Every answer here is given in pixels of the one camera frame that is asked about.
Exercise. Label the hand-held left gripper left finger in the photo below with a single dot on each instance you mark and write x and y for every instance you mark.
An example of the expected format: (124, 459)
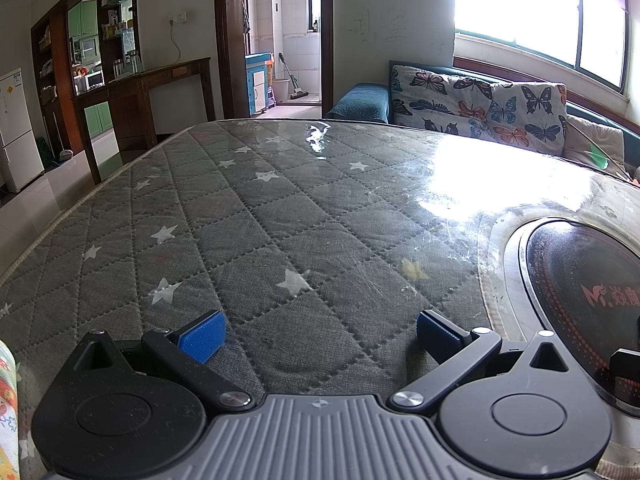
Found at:
(202, 336)

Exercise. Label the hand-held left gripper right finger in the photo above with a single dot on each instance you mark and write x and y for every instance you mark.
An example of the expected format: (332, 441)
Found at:
(434, 334)

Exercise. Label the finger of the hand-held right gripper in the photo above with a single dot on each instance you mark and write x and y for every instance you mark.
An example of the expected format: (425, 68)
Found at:
(627, 366)

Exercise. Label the hanging clothes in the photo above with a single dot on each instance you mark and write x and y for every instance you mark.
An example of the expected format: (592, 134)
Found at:
(246, 19)

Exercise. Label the round black induction cooktop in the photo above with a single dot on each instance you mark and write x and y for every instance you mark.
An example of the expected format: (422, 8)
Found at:
(575, 280)

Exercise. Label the grey quilted star table cover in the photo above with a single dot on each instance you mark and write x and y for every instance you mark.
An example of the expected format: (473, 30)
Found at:
(250, 210)

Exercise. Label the colourful printed cloth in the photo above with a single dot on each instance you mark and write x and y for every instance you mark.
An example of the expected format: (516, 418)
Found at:
(7, 410)

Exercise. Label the thin stick with green flag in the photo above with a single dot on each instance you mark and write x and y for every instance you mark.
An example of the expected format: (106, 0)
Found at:
(599, 155)

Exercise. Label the white floor mop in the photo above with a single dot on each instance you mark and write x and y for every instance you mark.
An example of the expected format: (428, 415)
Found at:
(65, 152)

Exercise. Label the butterfly print cushion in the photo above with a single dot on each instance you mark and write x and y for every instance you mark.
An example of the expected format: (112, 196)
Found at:
(440, 102)
(530, 120)

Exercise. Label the beige cushion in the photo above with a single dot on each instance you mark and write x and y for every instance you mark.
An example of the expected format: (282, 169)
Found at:
(595, 135)

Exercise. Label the blue sofa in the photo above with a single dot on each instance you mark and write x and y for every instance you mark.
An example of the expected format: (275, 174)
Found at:
(357, 102)

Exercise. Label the small purple stool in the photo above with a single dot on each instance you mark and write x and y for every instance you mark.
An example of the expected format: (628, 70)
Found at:
(270, 97)

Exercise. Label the white bucket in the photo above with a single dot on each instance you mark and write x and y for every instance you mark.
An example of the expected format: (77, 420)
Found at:
(281, 90)

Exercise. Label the small blue cabinet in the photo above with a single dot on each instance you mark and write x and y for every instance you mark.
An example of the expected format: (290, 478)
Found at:
(257, 82)

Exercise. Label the squeeze mop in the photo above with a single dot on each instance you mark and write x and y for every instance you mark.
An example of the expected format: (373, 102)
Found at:
(298, 94)

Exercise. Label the dark wooden console table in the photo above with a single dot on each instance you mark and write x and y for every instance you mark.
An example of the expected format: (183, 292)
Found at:
(150, 72)

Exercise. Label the white microwave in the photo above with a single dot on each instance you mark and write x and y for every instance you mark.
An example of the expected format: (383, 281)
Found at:
(95, 80)

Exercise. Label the white fridge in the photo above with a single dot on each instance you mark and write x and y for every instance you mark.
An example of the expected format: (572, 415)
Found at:
(17, 125)

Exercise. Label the glass jar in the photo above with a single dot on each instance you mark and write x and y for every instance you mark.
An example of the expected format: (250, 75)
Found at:
(131, 62)

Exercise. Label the dark wooden shelf unit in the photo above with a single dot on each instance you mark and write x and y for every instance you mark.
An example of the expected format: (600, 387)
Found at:
(55, 60)

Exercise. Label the window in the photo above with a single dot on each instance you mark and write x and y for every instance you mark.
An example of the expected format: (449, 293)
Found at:
(525, 10)

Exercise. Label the dark wooden door frame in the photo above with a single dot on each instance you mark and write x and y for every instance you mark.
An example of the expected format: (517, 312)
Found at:
(225, 35)

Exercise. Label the white wall socket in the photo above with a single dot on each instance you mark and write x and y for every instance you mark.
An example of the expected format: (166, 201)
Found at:
(177, 18)

